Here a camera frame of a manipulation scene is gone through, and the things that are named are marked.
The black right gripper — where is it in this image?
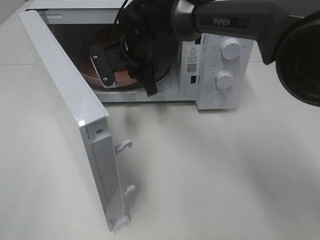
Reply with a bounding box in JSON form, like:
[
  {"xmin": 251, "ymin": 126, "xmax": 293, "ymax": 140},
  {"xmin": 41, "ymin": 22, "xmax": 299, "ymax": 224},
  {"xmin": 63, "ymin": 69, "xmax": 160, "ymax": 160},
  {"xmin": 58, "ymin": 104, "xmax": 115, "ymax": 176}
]
[{"xmin": 89, "ymin": 0, "xmax": 176, "ymax": 97}]

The pink round plate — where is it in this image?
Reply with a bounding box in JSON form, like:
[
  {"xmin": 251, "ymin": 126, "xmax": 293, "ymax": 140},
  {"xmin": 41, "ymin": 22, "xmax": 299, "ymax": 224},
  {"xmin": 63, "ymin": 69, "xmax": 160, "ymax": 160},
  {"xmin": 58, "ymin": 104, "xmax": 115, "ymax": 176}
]
[{"xmin": 77, "ymin": 24, "xmax": 138, "ymax": 88}]

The white microwave door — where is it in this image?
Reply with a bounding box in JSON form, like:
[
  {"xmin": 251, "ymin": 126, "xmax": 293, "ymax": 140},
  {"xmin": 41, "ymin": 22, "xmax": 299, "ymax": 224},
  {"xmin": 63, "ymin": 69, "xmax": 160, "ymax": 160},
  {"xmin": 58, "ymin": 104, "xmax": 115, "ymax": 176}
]
[{"xmin": 18, "ymin": 10, "xmax": 136, "ymax": 232}]

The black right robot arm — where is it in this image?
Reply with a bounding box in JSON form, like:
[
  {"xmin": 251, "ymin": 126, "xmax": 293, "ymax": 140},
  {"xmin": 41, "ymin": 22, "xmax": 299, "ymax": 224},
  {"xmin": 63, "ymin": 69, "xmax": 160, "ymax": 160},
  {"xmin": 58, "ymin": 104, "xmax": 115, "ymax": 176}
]
[{"xmin": 89, "ymin": 0, "xmax": 320, "ymax": 106}]

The glass microwave turntable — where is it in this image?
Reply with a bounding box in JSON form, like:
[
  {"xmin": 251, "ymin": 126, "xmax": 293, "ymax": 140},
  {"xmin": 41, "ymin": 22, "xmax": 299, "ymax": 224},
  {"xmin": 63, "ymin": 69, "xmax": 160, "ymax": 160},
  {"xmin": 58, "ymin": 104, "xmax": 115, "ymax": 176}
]
[{"xmin": 133, "ymin": 59, "xmax": 172, "ymax": 88}]

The white microwave oven body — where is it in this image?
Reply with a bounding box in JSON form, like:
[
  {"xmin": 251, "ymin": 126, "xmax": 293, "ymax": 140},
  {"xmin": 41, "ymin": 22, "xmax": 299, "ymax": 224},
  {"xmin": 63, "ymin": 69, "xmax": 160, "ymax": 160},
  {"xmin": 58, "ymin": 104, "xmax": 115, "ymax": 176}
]
[{"xmin": 19, "ymin": 0, "xmax": 254, "ymax": 110}]

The lower white microwave knob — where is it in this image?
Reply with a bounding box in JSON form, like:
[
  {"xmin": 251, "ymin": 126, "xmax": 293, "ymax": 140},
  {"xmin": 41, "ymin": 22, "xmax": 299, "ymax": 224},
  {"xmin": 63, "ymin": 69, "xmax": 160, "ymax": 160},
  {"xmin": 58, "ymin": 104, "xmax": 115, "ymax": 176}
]
[{"xmin": 215, "ymin": 70, "xmax": 234, "ymax": 90}]

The white microwave knob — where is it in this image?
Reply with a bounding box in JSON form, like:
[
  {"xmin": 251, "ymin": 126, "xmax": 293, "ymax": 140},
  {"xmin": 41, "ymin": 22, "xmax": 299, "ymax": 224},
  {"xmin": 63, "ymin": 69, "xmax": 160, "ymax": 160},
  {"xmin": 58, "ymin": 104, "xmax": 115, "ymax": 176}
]
[
  {"xmin": 215, "ymin": 70, "xmax": 234, "ymax": 90},
  {"xmin": 220, "ymin": 38, "xmax": 241, "ymax": 60}
]

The upper white microwave knob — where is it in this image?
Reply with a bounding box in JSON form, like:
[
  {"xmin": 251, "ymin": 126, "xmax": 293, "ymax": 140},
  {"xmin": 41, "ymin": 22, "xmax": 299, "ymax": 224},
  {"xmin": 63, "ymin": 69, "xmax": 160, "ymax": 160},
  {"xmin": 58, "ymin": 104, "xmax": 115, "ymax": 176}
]
[{"xmin": 220, "ymin": 38, "xmax": 241, "ymax": 60}]

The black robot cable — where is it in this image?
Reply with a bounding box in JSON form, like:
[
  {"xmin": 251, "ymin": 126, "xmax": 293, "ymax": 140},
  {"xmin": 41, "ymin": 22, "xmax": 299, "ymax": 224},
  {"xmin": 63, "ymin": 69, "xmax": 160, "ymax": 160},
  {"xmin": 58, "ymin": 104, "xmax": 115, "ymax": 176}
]
[{"xmin": 113, "ymin": 0, "xmax": 133, "ymax": 26}]

